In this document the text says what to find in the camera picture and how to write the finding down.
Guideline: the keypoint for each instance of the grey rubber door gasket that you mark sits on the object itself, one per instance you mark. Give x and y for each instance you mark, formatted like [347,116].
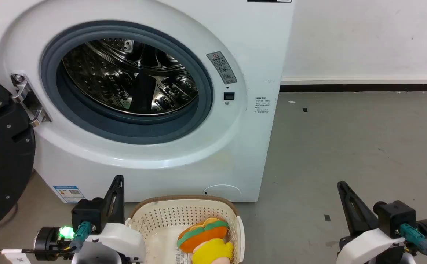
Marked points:
[202,110]

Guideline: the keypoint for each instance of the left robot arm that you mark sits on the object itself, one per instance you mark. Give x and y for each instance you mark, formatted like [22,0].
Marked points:
[48,240]

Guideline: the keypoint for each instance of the round drain filter cover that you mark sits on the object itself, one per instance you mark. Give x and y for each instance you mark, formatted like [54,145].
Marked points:
[222,192]

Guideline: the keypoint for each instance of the metal washing machine door hinge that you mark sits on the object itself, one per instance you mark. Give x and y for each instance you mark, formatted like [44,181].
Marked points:
[28,99]

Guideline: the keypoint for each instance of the stainless steel washing machine drum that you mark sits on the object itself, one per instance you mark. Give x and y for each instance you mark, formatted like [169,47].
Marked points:
[103,80]

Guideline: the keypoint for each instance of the white front-load washing machine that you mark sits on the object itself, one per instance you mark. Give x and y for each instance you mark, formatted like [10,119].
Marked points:
[250,55]

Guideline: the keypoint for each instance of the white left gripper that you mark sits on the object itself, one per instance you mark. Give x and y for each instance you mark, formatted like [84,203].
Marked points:
[120,242]

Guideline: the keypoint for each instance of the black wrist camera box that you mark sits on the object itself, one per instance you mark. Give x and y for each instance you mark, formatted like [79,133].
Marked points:
[88,212]
[395,216]

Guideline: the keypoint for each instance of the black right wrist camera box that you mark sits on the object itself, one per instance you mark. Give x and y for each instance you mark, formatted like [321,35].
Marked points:
[395,216]

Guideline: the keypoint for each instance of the cream perforated laundry basket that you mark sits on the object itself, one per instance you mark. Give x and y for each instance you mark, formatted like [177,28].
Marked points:
[169,216]

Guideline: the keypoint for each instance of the black wall baseboard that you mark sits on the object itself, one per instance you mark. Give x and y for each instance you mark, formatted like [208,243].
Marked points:
[364,87]

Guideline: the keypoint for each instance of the blue energy label sticker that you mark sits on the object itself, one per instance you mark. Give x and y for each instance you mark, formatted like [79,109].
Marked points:
[68,193]

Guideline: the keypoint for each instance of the orange yellow plush toy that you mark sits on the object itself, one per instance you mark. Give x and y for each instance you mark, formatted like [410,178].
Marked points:
[204,234]

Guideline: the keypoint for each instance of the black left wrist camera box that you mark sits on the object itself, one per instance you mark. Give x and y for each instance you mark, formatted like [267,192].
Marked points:
[88,212]

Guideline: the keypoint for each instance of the black washing machine door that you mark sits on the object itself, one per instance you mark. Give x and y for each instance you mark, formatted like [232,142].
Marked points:
[6,146]

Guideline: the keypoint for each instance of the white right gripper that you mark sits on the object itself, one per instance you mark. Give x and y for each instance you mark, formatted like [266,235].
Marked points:
[367,247]

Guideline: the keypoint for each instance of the grey warning sticker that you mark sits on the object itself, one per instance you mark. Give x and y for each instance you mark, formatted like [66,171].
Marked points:
[221,68]

